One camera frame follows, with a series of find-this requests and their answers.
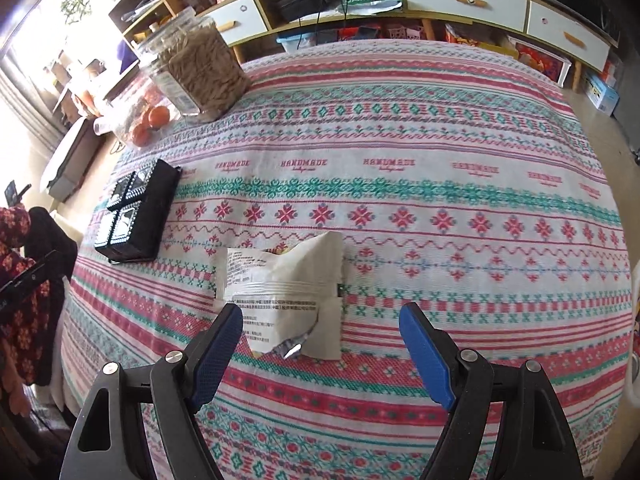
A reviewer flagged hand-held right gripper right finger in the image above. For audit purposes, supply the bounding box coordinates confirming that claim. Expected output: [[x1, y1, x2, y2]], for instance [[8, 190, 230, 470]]
[[398, 302, 586, 480]]

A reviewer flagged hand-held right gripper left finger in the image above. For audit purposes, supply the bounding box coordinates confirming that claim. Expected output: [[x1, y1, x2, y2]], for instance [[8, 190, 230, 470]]
[[60, 303, 244, 480]]

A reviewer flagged white snack packet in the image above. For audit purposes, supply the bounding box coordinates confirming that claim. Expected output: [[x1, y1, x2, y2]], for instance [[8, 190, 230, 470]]
[[214, 231, 346, 361]]

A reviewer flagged person's left hand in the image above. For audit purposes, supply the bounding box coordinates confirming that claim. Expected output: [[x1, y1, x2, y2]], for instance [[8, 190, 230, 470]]
[[5, 385, 31, 417]]

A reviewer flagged patterned red green tablecloth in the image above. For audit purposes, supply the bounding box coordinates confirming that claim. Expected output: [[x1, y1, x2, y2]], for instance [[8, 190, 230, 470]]
[[60, 40, 633, 480]]

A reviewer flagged black studded box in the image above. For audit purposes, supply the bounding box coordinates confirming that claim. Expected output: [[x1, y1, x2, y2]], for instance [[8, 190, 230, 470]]
[[94, 158, 182, 264]]

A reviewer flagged dark cloth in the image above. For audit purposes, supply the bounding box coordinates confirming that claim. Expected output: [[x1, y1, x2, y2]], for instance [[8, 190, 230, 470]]
[[25, 207, 78, 386]]

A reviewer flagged clear fruit container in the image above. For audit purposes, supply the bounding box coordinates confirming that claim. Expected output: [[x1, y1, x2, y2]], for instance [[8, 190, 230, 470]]
[[102, 72, 183, 148]]

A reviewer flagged clear plastic snack jar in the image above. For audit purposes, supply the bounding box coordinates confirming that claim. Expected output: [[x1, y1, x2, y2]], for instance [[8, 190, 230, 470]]
[[134, 7, 252, 122]]

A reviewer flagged white blue appliance box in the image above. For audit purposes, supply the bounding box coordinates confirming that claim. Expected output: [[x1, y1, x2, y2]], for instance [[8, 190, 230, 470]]
[[582, 67, 621, 116]]

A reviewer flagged clear storage box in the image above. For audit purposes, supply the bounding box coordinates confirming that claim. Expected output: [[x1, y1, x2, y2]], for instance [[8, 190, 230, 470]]
[[510, 35, 573, 86]]

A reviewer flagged colourful snack bag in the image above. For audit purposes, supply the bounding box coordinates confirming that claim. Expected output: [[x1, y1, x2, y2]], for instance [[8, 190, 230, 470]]
[[445, 22, 501, 48]]

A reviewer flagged small white cabinet drawer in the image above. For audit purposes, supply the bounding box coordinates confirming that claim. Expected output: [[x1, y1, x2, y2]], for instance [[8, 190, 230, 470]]
[[197, 0, 268, 48]]

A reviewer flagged wooden tv cabinet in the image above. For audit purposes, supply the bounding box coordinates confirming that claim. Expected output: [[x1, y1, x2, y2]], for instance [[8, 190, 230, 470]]
[[197, 0, 621, 92]]

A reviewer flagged black device on shelf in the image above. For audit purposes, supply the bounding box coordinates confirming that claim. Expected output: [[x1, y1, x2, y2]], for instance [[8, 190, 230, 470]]
[[277, 0, 346, 23]]

